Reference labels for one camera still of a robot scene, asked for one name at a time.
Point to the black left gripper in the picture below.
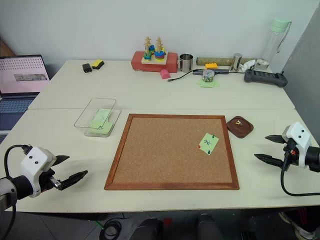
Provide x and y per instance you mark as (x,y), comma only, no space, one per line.
(46,180)

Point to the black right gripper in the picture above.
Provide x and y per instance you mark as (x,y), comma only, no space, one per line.
(291,153)

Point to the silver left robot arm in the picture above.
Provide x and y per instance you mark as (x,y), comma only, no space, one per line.
(20,186)

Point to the green sticky note stack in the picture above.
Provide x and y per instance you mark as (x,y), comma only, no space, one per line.
(100,123)

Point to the green paper note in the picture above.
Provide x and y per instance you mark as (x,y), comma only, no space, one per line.
(209,143)

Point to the wood framed cork board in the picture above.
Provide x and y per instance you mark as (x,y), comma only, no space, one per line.
(165,152)

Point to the brown wooden tray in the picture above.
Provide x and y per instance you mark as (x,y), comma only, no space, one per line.
(246,130)

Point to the clear plastic box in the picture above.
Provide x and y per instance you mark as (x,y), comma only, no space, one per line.
(110,125)

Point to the dark grey handheld controller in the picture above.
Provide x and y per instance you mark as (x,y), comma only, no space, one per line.
(265,78)

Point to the grey partition panel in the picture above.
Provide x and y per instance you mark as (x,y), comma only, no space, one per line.
(305,75)

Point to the white sneaker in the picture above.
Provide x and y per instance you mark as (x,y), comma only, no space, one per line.
(300,228)

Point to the round silver tin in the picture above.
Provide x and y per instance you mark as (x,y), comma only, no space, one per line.
(261,65)

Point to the white crumpled cloth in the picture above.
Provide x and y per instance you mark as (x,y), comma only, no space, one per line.
(247,65)

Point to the grey usb hub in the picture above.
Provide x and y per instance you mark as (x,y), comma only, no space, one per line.
(221,72)

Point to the patterned tape roll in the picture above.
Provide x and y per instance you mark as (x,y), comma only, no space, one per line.
(208,75)

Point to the open laptop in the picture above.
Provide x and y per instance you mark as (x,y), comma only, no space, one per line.
(20,80)

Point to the dark rounded shape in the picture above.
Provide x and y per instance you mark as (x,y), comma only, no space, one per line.
(151,230)
(208,227)

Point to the clear bottle green lid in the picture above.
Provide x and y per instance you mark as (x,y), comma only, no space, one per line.
(273,47)

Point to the black rectangular block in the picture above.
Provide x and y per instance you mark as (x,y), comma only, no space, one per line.
(87,68)

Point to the yellow toy brick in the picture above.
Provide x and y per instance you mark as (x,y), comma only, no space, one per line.
(211,66)

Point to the yellow black sponge eraser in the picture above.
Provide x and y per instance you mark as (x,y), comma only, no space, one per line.
(97,64)

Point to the steel mug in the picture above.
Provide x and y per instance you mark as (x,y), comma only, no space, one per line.
(186,63)

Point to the pink arched block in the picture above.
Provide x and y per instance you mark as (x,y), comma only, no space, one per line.
(165,74)

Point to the red rectangular box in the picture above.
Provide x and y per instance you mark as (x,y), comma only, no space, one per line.
(172,63)

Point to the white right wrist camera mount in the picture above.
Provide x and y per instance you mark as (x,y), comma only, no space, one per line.
(298,136)

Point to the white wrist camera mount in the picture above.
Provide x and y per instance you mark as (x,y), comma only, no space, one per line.
(33,160)
(298,136)

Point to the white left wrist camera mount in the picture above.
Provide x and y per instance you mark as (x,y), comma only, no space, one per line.
(33,160)

